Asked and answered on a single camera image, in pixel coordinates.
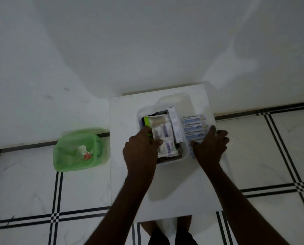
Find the clear plastic storage box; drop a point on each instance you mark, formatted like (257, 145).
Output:
(172, 102)

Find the clear bottle with red cap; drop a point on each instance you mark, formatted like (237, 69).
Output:
(83, 153)

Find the white gauze packet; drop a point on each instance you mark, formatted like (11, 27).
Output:
(163, 131)

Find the person's left hand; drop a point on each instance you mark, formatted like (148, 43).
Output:
(139, 153)

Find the person's right hand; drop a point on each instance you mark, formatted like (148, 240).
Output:
(208, 151)

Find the person's left forearm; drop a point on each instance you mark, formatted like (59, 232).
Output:
(118, 209)

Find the blue white sachet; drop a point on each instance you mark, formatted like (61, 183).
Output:
(170, 148)

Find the person's right forearm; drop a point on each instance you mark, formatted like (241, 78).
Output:
(241, 206)

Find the white blue bandage packet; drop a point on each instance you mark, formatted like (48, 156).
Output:
(195, 136)
(194, 124)
(195, 141)
(194, 117)
(195, 130)

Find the person's left thumb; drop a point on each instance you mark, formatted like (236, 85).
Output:
(157, 143)

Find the green cotton swab pack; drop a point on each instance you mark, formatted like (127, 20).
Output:
(155, 120)

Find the green plastic bin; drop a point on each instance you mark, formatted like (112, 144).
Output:
(72, 147)

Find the white tall carton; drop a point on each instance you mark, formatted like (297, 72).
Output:
(176, 125)

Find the person's legs in dark shorts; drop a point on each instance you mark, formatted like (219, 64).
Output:
(167, 234)

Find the person's right thumb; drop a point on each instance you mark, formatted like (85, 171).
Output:
(194, 144)

